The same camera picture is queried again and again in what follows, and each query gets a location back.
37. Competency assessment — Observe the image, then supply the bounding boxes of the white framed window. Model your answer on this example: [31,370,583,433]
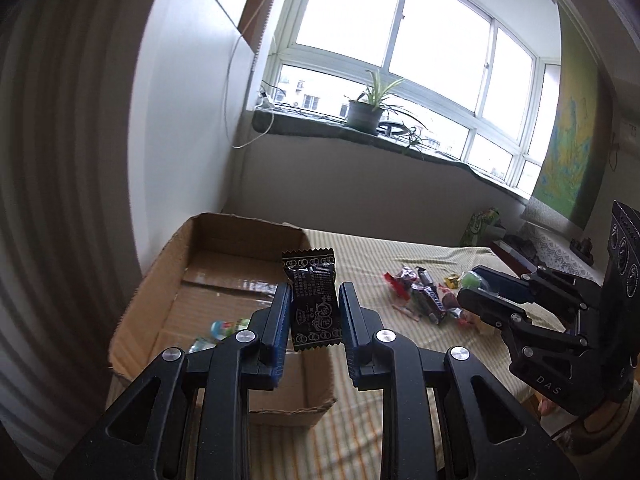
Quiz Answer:
[265,0,562,197]

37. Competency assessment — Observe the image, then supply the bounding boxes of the green printed bag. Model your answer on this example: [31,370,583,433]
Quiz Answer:
[460,207,502,247]

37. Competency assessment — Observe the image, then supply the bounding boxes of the white patterned cloth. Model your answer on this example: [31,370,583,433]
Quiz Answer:
[522,220,607,283]

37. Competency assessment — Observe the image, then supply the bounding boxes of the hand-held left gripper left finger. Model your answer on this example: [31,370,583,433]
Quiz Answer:
[52,282,293,480]

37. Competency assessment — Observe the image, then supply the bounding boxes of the colourful round candy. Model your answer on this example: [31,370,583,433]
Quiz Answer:
[209,317,251,343]

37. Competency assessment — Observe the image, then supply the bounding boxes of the white cable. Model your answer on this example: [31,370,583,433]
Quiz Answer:
[221,34,275,150]

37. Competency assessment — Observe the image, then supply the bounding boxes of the potted spider plant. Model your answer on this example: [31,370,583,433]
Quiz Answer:
[344,69,436,161]

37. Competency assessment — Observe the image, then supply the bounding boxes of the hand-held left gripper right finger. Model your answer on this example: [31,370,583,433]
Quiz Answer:
[338,282,581,480]

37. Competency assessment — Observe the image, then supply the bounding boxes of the dark cloth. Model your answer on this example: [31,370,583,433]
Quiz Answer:
[492,232,543,272]

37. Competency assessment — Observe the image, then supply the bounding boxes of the brown curtain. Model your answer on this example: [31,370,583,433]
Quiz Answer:
[237,0,302,55]

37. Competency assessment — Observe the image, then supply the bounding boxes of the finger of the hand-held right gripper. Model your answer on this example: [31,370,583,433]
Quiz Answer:
[456,287,591,361]
[472,264,603,333]

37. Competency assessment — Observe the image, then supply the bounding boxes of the pile of snacks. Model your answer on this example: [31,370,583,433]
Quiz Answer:
[382,265,501,336]

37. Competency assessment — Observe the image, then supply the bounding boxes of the person's right forearm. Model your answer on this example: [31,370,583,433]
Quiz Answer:
[552,385,640,461]

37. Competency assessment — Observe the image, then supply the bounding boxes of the grey striped curtain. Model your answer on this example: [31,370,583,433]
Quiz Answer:
[0,0,173,480]

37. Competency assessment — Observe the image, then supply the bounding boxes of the cardboard box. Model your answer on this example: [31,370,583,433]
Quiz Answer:
[107,212,338,428]

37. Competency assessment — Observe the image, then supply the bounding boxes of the yellow green wall map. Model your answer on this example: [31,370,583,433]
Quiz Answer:
[522,0,617,227]

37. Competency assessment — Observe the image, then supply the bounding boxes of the black patterned snack packet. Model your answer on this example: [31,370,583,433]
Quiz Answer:
[281,247,346,353]

